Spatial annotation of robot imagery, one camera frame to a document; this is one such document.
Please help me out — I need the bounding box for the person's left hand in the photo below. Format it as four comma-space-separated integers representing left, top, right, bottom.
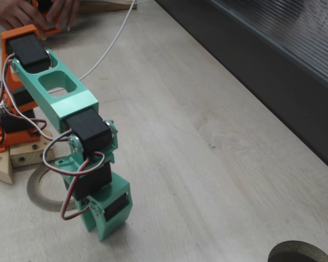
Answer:
46, 0, 81, 31

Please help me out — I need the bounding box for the white USB cable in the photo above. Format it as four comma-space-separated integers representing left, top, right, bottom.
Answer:
48, 0, 150, 95

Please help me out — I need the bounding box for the light wooden wedge block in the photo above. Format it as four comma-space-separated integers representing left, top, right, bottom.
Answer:
0, 151, 15, 186

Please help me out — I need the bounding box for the person's right hand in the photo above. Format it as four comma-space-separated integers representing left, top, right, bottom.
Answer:
0, 0, 49, 41

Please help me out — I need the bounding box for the long light wooden plank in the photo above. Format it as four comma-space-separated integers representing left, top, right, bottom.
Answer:
9, 130, 56, 168

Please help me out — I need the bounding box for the grey ring of tape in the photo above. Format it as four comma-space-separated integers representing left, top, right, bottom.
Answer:
26, 163, 80, 212

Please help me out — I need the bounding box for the round desk cable hole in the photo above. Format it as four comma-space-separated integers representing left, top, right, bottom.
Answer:
267, 240, 328, 262

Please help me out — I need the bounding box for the brown wooden board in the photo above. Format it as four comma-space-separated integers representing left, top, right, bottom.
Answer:
71, 0, 138, 14

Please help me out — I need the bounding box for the orange leader arm handle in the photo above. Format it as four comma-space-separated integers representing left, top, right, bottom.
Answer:
30, 0, 62, 35

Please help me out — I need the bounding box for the frosted grey-framed desk partition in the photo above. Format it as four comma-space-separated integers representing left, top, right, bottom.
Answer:
155, 0, 328, 177

